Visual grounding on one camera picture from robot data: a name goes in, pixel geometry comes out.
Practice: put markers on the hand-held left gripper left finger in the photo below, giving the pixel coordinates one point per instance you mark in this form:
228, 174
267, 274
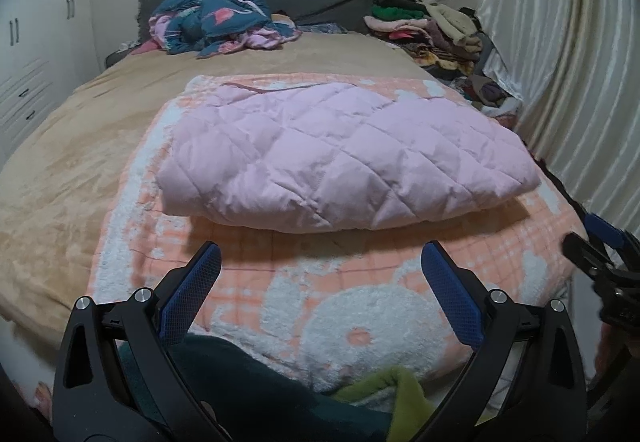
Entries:
192, 292

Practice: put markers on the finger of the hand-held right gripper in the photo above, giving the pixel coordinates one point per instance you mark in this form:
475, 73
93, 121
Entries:
605, 232
585, 254

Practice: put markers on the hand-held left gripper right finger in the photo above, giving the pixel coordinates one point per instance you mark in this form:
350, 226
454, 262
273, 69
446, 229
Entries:
450, 302

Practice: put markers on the pink quilted jacket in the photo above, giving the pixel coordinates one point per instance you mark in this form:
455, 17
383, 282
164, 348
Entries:
325, 157

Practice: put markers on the floral basket of clothes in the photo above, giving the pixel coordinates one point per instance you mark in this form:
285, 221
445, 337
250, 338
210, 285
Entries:
487, 94

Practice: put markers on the pile of mixed clothes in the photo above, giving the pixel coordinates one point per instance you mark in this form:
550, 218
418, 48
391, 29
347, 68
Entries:
430, 22

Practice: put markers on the person's dark teal clothing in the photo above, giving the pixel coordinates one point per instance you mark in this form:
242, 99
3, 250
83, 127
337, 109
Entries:
240, 382

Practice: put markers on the orange plaid fleece blanket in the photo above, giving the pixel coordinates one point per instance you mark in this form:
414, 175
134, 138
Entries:
350, 282

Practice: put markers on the person's yellow-green clothing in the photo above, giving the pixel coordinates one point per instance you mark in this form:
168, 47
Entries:
395, 397

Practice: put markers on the cream satin curtain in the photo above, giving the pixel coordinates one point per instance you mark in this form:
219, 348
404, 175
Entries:
565, 47

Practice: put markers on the tan bed sheet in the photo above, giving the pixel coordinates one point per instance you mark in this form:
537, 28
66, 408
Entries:
100, 122

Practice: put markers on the dark bedside table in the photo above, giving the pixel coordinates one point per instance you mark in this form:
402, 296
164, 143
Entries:
117, 58

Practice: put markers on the blue floral duvet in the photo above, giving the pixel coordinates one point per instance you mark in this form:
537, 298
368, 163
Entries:
215, 19

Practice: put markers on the white wardrobe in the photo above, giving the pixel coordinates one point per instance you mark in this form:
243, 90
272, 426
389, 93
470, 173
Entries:
35, 62

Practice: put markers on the dark patterned pillow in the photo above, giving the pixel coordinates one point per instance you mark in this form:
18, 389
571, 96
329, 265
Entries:
320, 27

